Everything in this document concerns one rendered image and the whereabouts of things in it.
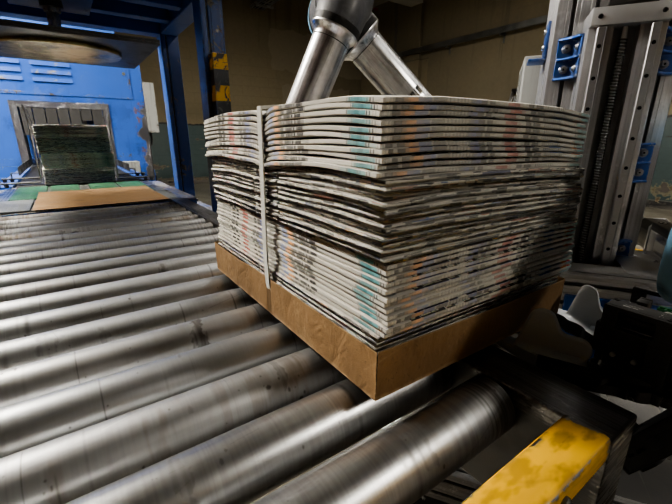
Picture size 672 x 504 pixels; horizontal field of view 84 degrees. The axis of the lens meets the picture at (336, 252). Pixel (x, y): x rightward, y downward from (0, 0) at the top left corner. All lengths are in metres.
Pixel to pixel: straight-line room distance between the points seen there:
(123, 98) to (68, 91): 0.37
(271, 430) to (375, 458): 0.08
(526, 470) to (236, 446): 0.18
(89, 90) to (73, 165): 1.67
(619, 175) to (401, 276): 0.80
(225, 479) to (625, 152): 0.95
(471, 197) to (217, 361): 0.28
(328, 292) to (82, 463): 0.21
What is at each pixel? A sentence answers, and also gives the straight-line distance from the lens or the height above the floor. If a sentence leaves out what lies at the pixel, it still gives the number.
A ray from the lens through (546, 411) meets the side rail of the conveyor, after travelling 0.36.
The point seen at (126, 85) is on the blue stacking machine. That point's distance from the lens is 3.78.
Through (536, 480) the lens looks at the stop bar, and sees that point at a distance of 0.27.
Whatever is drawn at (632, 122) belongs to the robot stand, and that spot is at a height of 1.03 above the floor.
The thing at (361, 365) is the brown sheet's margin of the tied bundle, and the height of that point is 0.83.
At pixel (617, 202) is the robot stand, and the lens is 1.03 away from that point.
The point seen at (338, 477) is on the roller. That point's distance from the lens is 0.27.
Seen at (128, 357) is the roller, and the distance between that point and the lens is 0.45.
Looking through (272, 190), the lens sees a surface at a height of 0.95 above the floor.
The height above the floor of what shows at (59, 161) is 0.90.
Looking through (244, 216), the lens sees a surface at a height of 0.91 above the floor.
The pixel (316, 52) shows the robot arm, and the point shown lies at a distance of 0.80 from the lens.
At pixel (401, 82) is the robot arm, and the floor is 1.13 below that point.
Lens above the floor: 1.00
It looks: 17 degrees down
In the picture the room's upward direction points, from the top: straight up
